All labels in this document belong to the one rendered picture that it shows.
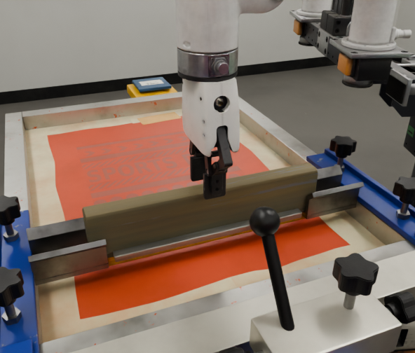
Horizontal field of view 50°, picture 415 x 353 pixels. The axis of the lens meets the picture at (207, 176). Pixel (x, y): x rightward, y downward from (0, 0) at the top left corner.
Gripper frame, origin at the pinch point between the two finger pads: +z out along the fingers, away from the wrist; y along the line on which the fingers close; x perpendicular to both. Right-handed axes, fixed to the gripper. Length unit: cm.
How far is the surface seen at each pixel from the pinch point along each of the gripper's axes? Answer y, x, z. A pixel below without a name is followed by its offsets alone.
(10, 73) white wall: 368, 42, 81
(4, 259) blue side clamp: 1.3, 28.5, 7.6
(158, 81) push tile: 79, -14, 11
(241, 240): -1.1, -5.3, 12.1
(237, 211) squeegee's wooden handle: -1.5, -4.2, 6.2
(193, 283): -7.4, 5.0, 12.1
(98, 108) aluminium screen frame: 57, 7, 9
